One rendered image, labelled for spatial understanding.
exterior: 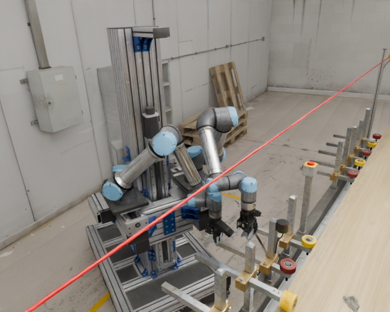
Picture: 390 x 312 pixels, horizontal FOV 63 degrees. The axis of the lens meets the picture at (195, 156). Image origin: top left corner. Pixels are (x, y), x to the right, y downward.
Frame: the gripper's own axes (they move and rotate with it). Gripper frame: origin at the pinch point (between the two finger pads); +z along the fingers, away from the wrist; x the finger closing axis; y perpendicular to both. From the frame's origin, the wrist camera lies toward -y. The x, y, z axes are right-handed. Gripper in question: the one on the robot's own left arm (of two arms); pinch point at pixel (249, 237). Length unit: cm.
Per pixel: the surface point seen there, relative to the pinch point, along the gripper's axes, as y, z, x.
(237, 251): -0.5, 12.8, -7.2
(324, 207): -98, 29, 13
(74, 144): -63, 24, -265
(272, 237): -4.2, -2.3, 11.0
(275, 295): 24.8, 2.9, 26.5
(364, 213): -71, 9, 43
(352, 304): 6, 7, 54
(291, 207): -29.2, -7.3, 10.9
